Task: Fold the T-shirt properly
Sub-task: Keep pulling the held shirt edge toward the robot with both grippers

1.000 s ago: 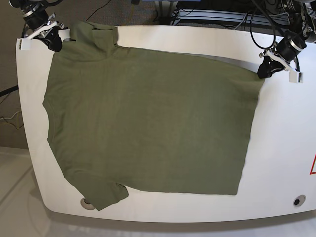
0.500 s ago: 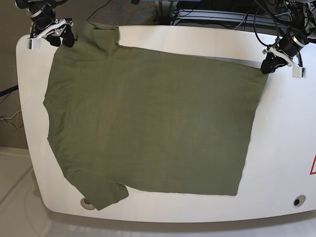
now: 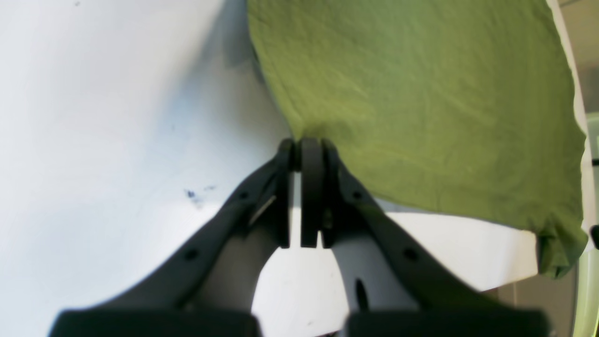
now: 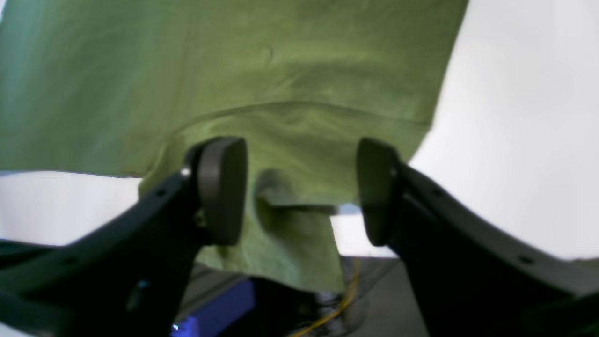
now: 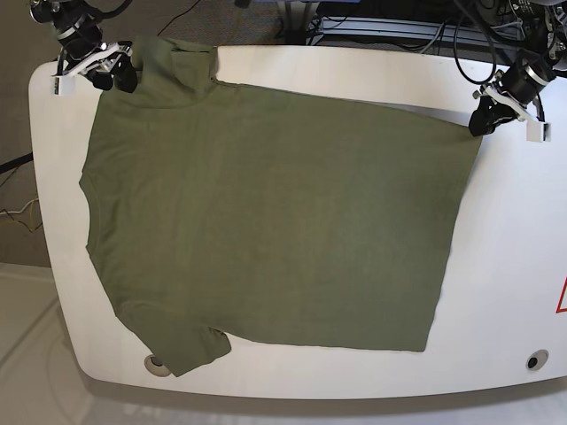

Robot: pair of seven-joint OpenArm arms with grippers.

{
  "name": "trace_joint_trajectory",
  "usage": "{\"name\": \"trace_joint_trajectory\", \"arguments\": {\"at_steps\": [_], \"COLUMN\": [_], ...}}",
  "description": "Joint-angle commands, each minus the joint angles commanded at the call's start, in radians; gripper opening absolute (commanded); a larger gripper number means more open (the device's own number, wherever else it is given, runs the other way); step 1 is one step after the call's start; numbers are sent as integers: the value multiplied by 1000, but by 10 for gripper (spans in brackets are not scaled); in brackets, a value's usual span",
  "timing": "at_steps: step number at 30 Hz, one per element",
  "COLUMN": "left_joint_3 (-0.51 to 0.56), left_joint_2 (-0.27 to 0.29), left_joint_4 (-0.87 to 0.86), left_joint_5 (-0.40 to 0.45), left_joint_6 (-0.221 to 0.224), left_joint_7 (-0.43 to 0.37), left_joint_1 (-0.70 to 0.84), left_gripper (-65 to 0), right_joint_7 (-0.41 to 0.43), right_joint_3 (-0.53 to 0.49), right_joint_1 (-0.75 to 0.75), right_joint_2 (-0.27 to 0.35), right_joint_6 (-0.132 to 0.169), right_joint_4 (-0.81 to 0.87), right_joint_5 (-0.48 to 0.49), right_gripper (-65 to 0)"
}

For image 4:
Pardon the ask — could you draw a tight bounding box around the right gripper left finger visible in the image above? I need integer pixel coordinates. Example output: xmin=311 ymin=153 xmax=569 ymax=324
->
xmin=0 ymin=137 xmax=248 ymax=337

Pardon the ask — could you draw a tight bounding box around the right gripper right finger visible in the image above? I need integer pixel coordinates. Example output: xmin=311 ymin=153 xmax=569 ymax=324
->
xmin=357 ymin=137 xmax=599 ymax=337

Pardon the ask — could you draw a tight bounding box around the olive green T-shirt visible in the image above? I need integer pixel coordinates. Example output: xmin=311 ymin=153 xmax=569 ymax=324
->
xmin=1 ymin=0 xmax=468 ymax=293

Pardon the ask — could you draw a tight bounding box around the yellow floor cable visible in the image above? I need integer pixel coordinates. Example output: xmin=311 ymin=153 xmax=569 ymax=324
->
xmin=290 ymin=257 xmax=363 ymax=337

